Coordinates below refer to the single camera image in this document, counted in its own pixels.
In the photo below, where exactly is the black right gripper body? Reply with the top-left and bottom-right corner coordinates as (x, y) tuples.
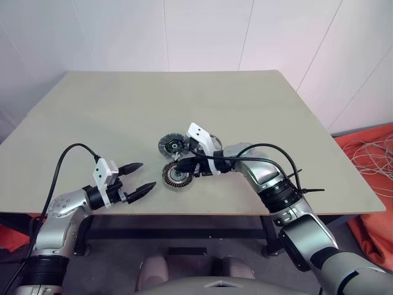
(189, 138), (216, 179)

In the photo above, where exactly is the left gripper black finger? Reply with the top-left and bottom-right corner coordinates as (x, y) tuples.
(118, 162), (144, 177)
(125, 181), (158, 205)

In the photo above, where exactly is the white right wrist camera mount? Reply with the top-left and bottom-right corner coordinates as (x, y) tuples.
(187, 122), (231, 178)

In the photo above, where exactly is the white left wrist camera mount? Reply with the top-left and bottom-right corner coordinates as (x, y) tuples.
(93, 157), (120, 210)

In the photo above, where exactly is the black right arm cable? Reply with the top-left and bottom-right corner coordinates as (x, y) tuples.
(196, 143), (303, 193)

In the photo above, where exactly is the white cable coil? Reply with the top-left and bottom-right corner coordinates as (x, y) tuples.
(342, 135), (393, 198)

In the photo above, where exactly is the spoked metal rotor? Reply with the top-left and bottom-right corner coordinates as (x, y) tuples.
(158, 133), (189, 159)

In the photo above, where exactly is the grey robot torso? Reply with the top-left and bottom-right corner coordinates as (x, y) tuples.
(146, 275), (323, 295)

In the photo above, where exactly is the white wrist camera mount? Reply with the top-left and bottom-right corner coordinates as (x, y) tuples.
(187, 122), (231, 178)
(93, 157), (120, 210)

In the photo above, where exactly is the grey motor housing with windings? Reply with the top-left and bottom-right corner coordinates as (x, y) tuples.
(161, 162), (195, 192)

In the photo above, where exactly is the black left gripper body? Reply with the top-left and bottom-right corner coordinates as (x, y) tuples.
(106, 176), (130, 205)

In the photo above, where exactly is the large orange beanbag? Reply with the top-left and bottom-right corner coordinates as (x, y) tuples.
(333, 122), (393, 272)

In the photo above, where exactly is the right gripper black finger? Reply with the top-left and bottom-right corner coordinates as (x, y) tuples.
(172, 144), (198, 162)
(174, 157), (201, 173)

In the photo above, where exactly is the black zip tie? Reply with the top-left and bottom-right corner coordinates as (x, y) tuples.
(288, 168), (325, 196)

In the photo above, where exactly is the black metal table frame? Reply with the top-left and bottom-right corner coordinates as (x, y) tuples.
(0, 211), (360, 258)

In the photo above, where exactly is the dark rounded robot knee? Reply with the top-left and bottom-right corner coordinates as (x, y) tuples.
(220, 256), (256, 281)
(136, 254), (170, 293)

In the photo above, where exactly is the small orange cushion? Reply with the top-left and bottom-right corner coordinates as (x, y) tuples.
(0, 222), (35, 253)

